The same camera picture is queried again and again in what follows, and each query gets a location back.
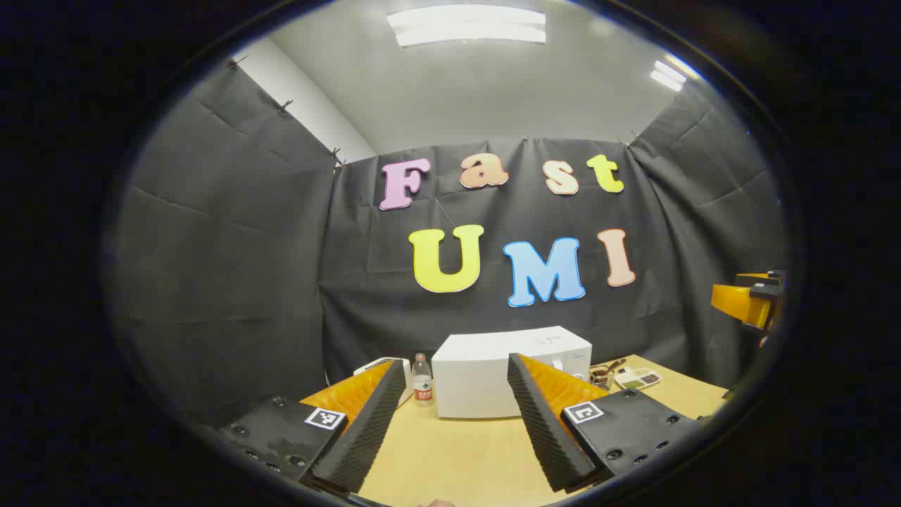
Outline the metal wire rack wooden handle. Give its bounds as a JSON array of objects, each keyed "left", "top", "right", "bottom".
[{"left": 590, "top": 358, "right": 627, "bottom": 392}]

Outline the large ceiling light panel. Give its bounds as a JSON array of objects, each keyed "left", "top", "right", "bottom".
[{"left": 387, "top": 6, "right": 547, "bottom": 48}]

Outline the white toaster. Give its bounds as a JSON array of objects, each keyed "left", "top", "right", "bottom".
[{"left": 353, "top": 357, "right": 415, "bottom": 409}]

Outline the clear water bottle red label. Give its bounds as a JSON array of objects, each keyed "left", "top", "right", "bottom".
[{"left": 412, "top": 353, "right": 435, "bottom": 408}]

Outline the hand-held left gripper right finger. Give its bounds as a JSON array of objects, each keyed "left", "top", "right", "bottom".
[{"left": 508, "top": 353, "right": 698, "bottom": 492}]

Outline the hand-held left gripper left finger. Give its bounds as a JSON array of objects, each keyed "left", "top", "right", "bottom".
[{"left": 218, "top": 359, "right": 408, "bottom": 495}]

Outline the white divided dish of beans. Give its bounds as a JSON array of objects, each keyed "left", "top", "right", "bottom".
[{"left": 615, "top": 368, "right": 662, "bottom": 390}]

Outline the small ceiling light panel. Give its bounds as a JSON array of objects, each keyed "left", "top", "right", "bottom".
[{"left": 650, "top": 55, "right": 699, "bottom": 92}]

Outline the white microwave oven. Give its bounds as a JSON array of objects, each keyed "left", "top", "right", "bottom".
[{"left": 431, "top": 325, "right": 593, "bottom": 420}]

